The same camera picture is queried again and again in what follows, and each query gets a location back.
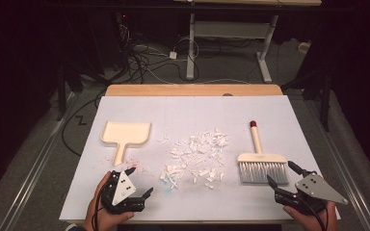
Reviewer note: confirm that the person's left hand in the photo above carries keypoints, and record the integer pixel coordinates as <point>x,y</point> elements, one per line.
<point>98,215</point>

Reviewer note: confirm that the white metal desk frame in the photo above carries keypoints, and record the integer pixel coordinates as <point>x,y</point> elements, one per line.
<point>228,29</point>

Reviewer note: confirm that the grey round table grommet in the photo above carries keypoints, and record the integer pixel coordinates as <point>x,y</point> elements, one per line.
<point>227,94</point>

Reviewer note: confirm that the person's right hand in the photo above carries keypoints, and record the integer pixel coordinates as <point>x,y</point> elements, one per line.
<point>314,223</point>

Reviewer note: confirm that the metal floor rail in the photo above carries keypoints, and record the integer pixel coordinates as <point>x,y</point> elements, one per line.
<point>35,170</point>
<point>350,179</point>

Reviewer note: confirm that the cream plastic dustpan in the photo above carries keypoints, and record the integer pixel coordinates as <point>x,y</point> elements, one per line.
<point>126,133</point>

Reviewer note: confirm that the black metal stand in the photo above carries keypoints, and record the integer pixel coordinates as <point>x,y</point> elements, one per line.
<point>326,102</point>
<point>61,96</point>

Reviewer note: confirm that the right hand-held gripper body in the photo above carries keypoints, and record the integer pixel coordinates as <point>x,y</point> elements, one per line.
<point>318,189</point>

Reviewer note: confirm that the white table mat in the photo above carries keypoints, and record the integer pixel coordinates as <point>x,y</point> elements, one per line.
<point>189,112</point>

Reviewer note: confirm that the cream hand brush grey bristles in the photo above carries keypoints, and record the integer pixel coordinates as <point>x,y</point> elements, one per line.
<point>261,159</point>

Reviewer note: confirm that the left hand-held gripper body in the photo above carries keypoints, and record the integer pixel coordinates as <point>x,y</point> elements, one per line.
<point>123,187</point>

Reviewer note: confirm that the pile of white paper scraps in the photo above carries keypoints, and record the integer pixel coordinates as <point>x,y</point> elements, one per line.
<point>202,150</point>

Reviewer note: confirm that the wooden table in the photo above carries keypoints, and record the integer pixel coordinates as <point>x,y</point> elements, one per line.
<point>189,90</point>

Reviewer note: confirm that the white power adapter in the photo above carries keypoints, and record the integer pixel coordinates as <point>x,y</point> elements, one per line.
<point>172,55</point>

